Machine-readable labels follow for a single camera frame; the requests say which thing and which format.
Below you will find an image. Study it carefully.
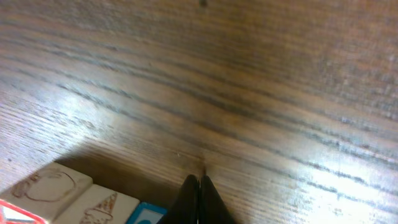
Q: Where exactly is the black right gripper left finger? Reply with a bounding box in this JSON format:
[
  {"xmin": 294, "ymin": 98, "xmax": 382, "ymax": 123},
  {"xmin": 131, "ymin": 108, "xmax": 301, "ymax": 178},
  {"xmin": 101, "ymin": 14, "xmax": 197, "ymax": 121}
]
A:
[{"xmin": 158, "ymin": 175, "xmax": 199, "ymax": 224}]

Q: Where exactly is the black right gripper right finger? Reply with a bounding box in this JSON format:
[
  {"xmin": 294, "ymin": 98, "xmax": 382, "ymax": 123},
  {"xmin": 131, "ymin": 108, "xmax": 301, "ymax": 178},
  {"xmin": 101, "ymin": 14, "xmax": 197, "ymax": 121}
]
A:
[{"xmin": 198, "ymin": 175, "xmax": 237, "ymax": 224}]

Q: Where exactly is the blue number five block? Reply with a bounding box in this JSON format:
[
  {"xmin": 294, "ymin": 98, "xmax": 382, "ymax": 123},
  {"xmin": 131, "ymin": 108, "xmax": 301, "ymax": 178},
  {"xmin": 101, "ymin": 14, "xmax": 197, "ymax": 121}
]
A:
[{"xmin": 126, "ymin": 202, "xmax": 167, "ymax": 224}]

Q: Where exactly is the yellow edged wooden block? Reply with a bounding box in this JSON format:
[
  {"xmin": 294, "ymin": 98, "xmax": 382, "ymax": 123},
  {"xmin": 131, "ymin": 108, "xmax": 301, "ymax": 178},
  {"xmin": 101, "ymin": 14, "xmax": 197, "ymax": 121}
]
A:
[{"xmin": 53, "ymin": 184, "xmax": 140, "ymax": 224}]

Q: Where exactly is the red letter A block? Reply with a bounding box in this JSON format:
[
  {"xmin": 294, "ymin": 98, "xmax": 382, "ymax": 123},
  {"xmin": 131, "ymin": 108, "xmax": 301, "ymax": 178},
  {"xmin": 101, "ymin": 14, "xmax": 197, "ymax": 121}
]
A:
[{"xmin": 1, "ymin": 162, "xmax": 93, "ymax": 223}]

